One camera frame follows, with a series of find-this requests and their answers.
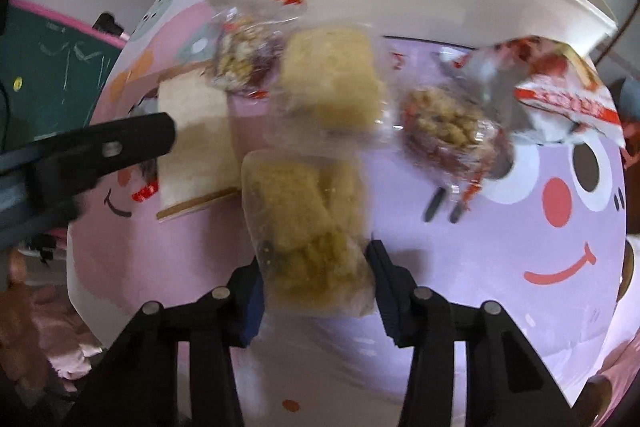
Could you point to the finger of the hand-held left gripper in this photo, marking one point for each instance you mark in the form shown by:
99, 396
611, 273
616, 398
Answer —
130, 142

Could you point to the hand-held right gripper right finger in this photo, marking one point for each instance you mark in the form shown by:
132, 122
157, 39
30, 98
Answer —
387, 297

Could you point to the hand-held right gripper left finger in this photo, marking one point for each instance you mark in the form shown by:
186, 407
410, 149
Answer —
252, 307

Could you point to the pale fluffy cake packet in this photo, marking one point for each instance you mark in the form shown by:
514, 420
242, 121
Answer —
305, 227
330, 77

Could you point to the clear nut snack packet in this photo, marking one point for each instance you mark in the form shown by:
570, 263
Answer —
445, 127
240, 52

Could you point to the white red bread packet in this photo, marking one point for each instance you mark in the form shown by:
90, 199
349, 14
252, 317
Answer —
560, 102

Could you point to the pink cloth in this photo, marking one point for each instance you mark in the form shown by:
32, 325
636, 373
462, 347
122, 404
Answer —
45, 317

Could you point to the green chalkboard pink frame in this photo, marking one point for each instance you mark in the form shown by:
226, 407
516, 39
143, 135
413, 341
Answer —
50, 72

